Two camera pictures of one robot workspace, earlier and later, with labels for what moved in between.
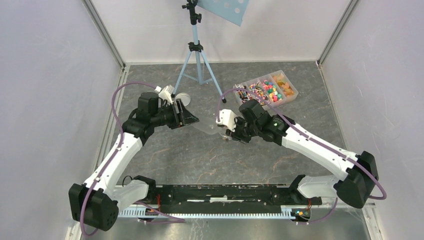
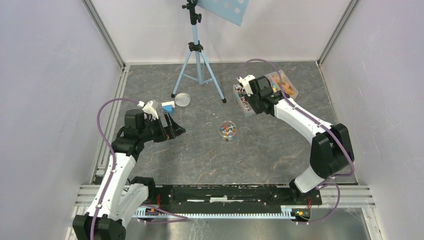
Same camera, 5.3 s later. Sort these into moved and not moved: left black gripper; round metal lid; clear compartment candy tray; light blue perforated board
Moved: left black gripper
Not moved: light blue perforated board; round metal lid; clear compartment candy tray
